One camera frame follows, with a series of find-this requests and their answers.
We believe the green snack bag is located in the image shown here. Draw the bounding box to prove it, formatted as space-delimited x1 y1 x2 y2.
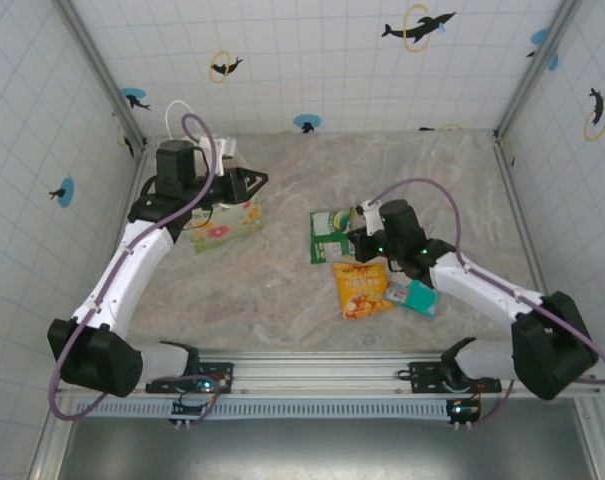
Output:
309 207 368 265

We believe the yellow snack bag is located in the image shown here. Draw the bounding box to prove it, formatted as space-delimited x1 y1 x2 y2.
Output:
331 260 397 321

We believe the white floral paper bag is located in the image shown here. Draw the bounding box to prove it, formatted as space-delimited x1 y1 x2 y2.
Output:
164 99 266 255

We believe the teal snack packet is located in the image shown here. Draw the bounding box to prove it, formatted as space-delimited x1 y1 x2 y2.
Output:
381 278 441 318

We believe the right circuit board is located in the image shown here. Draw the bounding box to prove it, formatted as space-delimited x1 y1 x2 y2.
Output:
446 397 483 429

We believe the circuit board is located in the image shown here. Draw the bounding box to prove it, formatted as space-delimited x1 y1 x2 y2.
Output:
170 389 218 426
446 397 483 429

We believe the grey metal panel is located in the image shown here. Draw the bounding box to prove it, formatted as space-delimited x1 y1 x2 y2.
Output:
64 414 601 480

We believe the left circuit board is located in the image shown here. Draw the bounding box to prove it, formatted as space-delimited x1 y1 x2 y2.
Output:
170 389 218 426

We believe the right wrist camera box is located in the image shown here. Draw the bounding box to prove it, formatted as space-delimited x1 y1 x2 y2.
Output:
355 198 383 235

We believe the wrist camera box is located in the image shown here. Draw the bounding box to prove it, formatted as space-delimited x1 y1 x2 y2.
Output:
215 138 239 174
355 198 383 235

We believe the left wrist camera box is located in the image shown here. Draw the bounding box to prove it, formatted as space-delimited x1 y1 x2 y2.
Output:
215 138 239 174

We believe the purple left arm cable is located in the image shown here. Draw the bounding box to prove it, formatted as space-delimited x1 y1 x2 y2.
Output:
49 112 221 421

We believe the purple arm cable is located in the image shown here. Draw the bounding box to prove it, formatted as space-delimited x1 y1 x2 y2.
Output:
49 112 221 421
364 178 605 429

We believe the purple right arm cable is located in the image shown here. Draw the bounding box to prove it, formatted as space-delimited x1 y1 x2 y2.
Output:
364 178 605 429

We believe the aluminium frame post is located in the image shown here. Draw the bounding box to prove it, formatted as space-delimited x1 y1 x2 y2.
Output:
56 0 147 147
494 0 581 141

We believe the aluminium mounting rail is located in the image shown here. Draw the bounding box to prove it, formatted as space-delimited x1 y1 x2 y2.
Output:
56 349 601 399

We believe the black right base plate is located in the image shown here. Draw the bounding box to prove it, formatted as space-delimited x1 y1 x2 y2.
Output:
406 360 503 395

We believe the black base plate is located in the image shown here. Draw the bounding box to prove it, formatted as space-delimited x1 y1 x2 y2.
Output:
406 360 503 395
145 360 236 396

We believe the white slotted cable duct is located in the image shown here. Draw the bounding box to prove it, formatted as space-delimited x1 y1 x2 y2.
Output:
74 398 456 419

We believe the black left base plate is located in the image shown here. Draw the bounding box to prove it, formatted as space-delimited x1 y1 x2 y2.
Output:
145 360 236 396

